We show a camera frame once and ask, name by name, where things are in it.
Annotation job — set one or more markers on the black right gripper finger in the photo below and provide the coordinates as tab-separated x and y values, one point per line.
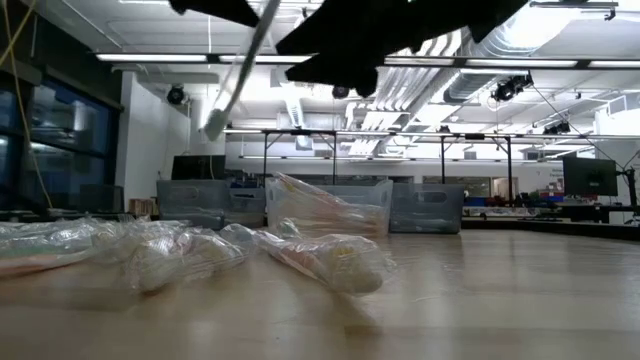
345	25
220	10

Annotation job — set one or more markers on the green white toothbrush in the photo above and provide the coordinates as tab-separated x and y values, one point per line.
50	240
245	70

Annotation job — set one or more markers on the orange white toothbrush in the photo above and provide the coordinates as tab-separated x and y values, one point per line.
215	252
305	197
340	220
30	265
155	265

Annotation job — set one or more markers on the smoky grey plastic bin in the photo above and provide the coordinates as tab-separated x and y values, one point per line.
195	205
430	215

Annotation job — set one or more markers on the pile of bagged utensils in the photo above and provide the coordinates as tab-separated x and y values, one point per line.
340	270

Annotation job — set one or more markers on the long ceiling light strip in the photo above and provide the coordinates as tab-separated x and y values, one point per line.
150	58
520	63

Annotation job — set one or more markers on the black ceiling spotlight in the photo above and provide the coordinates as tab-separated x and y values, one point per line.
507	90
176	95

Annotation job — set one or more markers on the black computer monitor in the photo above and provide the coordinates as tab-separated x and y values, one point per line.
197	167
590	176

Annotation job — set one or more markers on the clear plastic bin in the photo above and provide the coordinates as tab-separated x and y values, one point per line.
370	200

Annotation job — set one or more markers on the dark window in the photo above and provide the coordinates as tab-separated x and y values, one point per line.
65	130

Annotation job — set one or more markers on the brown cardboard box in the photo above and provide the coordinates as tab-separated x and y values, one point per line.
142	207

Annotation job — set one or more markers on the small black dome camera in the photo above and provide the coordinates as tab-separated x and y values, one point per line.
340	92

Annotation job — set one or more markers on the silver air duct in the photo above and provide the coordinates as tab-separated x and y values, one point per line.
515	35

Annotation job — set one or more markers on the black workstation frame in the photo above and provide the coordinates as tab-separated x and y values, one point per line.
334	160

